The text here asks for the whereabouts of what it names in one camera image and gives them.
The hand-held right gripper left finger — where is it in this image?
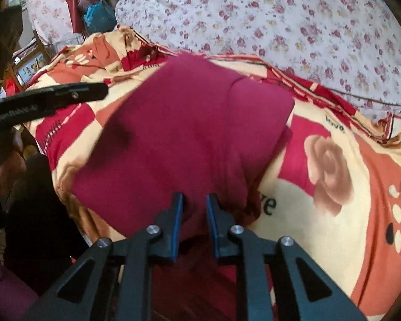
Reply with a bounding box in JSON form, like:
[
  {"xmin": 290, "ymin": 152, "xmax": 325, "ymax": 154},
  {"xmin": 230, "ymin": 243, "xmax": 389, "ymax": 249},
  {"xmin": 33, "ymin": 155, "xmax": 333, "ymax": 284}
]
[{"xmin": 22, "ymin": 192, "xmax": 185, "ymax": 321}]

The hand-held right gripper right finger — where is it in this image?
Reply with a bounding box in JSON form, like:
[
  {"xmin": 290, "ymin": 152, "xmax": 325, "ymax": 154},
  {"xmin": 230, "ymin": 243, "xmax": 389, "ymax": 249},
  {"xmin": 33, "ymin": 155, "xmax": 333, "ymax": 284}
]
[{"xmin": 205, "ymin": 193, "xmax": 368, "ymax": 321}]

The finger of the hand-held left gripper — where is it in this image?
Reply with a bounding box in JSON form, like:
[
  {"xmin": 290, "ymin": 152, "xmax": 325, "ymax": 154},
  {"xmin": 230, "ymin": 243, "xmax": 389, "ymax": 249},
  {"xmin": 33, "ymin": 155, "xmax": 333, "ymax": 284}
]
[{"xmin": 0, "ymin": 81, "xmax": 109, "ymax": 131}]

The maroon small garment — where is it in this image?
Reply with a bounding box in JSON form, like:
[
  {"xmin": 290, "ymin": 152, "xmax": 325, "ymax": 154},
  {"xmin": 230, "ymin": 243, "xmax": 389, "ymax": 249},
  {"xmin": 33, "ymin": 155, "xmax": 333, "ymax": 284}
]
[{"xmin": 72, "ymin": 52, "xmax": 295, "ymax": 241}]

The wooden chair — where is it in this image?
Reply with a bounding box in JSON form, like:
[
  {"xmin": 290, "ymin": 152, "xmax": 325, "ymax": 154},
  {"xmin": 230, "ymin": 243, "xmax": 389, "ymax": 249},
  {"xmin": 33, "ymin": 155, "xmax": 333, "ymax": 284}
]
[{"xmin": 11, "ymin": 29, "xmax": 54, "ymax": 89}]

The floral white pillow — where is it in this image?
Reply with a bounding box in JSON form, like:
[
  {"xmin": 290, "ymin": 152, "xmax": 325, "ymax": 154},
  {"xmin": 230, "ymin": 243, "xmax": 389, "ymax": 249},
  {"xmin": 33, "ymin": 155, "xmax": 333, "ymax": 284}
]
[{"xmin": 26, "ymin": 0, "xmax": 76, "ymax": 45}]

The red hanging cloth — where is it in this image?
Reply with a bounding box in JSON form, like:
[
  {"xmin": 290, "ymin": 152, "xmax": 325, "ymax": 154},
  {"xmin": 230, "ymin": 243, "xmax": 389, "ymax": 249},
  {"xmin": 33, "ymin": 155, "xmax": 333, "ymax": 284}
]
[{"xmin": 62, "ymin": 0, "xmax": 89, "ymax": 35}]

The blue plastic bag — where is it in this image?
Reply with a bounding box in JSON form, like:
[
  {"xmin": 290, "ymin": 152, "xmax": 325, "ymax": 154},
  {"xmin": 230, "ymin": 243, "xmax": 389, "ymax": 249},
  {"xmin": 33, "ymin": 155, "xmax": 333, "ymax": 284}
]
[{"xmin": 83, "ymin": 0, "xmax": 118, "ymax": 35}]

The printed red yellow blanket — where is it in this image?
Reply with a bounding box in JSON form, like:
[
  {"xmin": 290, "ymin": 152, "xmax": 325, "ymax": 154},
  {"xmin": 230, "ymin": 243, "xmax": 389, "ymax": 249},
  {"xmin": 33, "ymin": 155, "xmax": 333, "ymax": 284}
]
[{"xmin": 23, "ymin": 28, "xmax": 401, "ymax": 321}]

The person's maroon clothing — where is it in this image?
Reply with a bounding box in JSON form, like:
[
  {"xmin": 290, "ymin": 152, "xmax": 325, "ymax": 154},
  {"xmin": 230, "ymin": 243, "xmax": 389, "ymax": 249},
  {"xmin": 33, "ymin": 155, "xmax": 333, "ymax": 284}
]
[{"xmin": 0, "ymin": 252, "xmax": 40, "ymax": 321}]

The floral white quilt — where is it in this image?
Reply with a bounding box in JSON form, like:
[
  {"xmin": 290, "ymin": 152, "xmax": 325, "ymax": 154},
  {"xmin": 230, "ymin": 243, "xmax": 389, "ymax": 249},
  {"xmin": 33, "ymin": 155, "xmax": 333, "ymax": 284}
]
[{"xmin": 115, "ymin": 0, "xmax": 401, "ymax": 128}]

